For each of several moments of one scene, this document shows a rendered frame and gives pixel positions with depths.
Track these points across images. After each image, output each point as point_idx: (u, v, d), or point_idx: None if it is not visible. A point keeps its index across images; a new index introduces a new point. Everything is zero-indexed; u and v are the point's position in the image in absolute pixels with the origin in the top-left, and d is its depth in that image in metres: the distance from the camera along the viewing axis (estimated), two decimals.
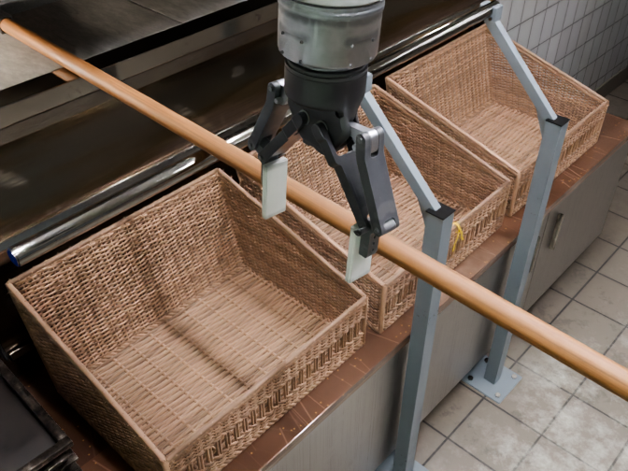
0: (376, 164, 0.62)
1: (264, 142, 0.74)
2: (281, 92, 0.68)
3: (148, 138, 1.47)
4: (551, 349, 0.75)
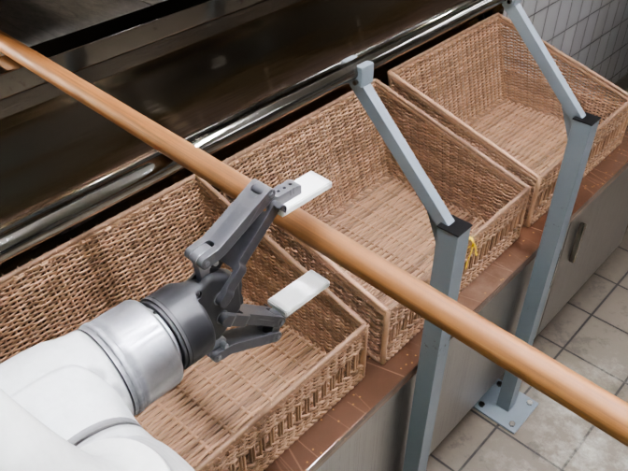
0: None
1: (260, 198, 0.64)
2: (198, 259, 0.62)
3: (111, 139, 1.25)
4: (624, 435, 0.54)
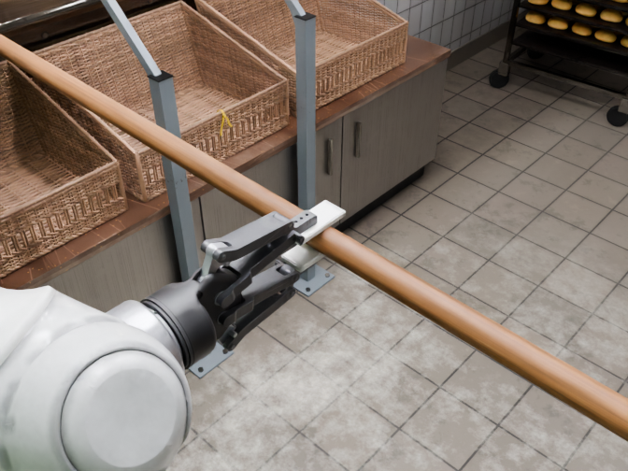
0: (243, 324, 0.71)
1: (279, 230, 0.68)
2: (210, 255, 0.63)
3: None
4: (625, 430, 0.54)
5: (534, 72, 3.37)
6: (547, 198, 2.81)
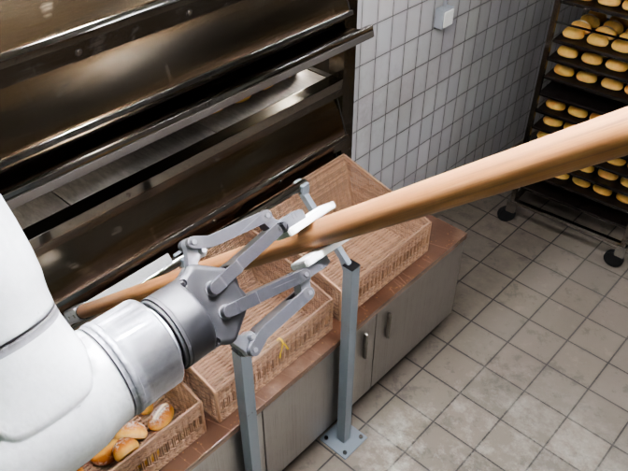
0: (266, 334, 0.68)
1: (263, 226, 0.70)
2: (190, 252, 0.66)
3: None
4: (594, 140, 0.45)
5: (538, 213, 3.75)
6: (550, 349, 3.18)
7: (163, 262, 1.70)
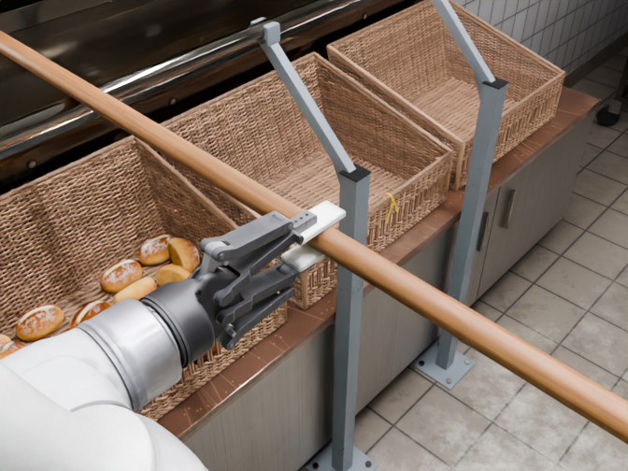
0: (242, 323, 0.71)
1: (278, 229, 0.68)
2: (209, 254, 0.63)
3: (49, 98, 1.37)
4: (626, 434, 0.54)
5: None
6: None
7: None
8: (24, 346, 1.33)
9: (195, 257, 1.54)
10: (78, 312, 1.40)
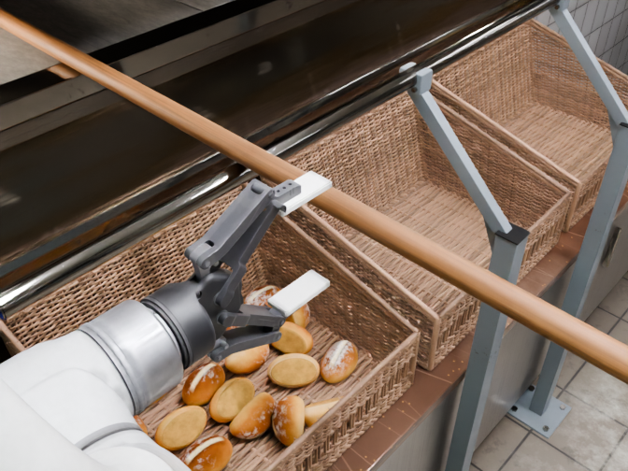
0: (229, 346, 0.71)
1: (260, 198, 0.64)
2: (198, 259, 0.62)
3: (163, 146, 1.25)
4: None
5: None
6: None
7: None
8: (139, 419, 1.21)
9: (306, 311, 1.43)
10: (192, 378, 1.28)
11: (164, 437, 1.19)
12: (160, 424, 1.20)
